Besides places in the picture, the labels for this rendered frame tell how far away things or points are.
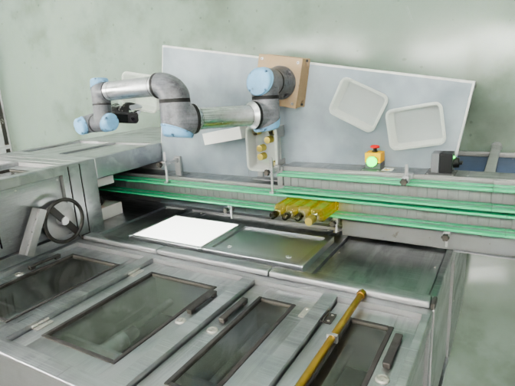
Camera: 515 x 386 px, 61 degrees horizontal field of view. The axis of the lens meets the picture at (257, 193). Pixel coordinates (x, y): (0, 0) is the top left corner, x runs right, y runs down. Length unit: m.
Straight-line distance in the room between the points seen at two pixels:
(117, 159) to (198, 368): 1.43
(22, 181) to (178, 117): 0.79
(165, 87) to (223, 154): 0.83
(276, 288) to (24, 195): 1.17
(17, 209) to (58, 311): 0.62
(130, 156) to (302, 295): 1.33
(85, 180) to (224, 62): 0.91
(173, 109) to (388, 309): 1.00
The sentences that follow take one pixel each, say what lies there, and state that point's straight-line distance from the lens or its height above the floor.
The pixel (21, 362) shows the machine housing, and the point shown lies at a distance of 1.45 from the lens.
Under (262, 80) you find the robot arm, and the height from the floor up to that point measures 1.07.
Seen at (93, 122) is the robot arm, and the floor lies 1.44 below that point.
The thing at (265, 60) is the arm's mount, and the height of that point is 0.84.
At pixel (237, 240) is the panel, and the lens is 1.97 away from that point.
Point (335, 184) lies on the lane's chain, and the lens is 2.00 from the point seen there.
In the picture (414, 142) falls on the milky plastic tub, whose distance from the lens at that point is 2.00.
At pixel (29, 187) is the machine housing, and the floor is 1.59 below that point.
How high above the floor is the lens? 2.70
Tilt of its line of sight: 56 degrees down
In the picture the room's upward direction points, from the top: 117 degrees counter-clockwise
